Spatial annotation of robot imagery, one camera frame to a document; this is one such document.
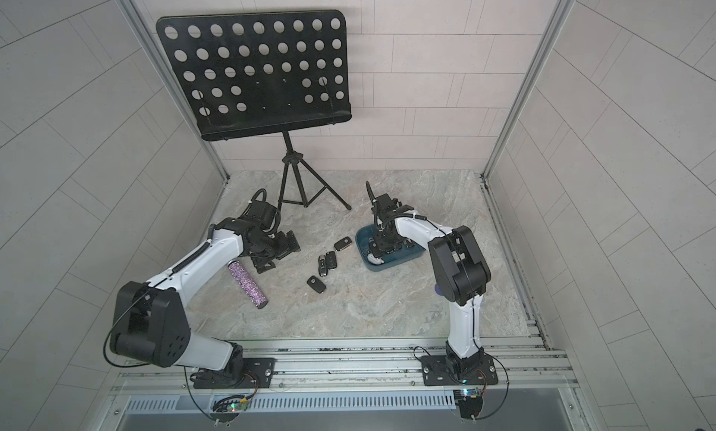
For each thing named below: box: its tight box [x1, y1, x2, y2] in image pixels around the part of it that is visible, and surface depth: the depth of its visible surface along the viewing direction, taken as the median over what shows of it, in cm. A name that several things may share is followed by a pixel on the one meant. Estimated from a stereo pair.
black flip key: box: [326, 250, 338, 271], surface depth 93 cm
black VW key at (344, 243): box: [333, 236, 353, 251], surface depth 97 cm
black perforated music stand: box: [156, 9, 353, 211], surface depth 63 cm
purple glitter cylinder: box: [226, 257, 270, 310], surface depth 84 cm
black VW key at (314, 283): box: [306, 275, 327, 295], surface depth 88 cm
